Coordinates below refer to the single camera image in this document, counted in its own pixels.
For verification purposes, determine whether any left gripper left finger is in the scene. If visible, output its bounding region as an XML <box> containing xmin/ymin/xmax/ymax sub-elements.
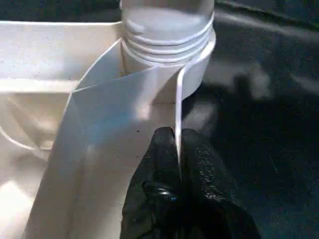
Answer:
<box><xmin>119</xmin><ymin>126</ymin><xmax>184</xmax><ymax>239</ymax></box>

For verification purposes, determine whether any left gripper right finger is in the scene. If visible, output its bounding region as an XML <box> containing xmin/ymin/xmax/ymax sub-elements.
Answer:
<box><xmin>181</xmin><ymin>128</ymin><xmax>262</xmax><ymax>239</ymax></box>

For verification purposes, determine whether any white plastic table leg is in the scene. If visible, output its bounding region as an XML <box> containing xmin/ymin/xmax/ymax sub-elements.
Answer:
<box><xmin>121</xmin><ymin>0</ymin><xmax>216</xmax><ymax>68</ymax></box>

